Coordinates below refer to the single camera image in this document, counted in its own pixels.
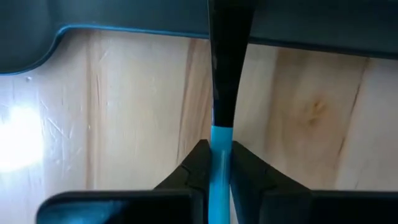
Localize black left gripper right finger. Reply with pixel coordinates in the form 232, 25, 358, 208
229, 140, 312, 224

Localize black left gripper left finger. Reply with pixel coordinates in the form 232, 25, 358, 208
154, 139, 213, 224

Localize black nylon ladle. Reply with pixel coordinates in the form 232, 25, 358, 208
0, 0, 398, 76

